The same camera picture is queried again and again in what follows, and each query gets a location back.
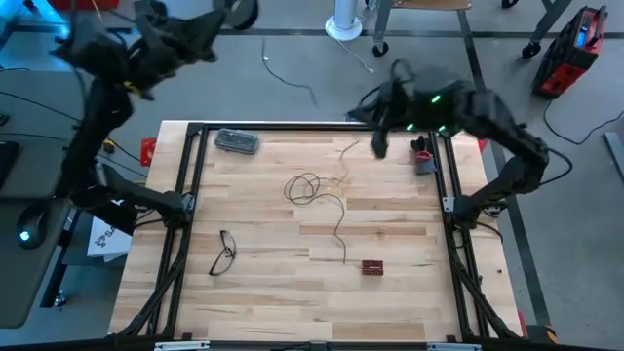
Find white pole with round base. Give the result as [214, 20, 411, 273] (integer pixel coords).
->
[325, 0, 365, 42]

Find black floor cable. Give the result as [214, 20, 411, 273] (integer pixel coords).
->
[542, 97, 624, 146]

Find white floor cable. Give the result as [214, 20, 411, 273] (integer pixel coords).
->
[335, 38, 376, 74]

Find silver metal bracket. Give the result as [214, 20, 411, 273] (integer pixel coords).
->
[426, 342, 483, 351]
[154, 340, 211, 351]

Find wooden workbench on casters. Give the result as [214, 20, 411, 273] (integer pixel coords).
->
[372, 0, 574, 59]

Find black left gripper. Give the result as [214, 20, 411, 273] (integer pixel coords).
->
[134, 0, 228, 69]

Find black desk cable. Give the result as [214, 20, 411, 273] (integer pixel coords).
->
[0, 132, 148, 179]
[0, 90, 82, 124]

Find red plastic bin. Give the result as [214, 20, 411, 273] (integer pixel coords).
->
[47, 0, 121, 12]

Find black computer mouse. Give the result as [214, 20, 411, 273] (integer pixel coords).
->
[16, 202, 50, 251]

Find yellow power cable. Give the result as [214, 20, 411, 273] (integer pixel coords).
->
[90, 0, 118, 155]

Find grey desk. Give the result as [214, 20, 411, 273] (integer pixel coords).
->
[0, 70, 104, 329]

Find grey metal bar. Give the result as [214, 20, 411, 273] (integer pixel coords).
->
[603, 131, 624, 182]

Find thin black cord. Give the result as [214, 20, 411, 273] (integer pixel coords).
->
[260, 37, 362, 265]

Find white printed box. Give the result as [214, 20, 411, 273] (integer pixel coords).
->
[86, 216, 134, 263]

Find red and black tool case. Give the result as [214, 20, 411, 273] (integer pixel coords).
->
[530, 4, 609, 100]

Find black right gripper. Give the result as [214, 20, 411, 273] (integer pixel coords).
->
[346, 80, 425, 160]

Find black aluminium table frame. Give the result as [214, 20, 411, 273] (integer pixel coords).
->
[116, 121, 526, 342]

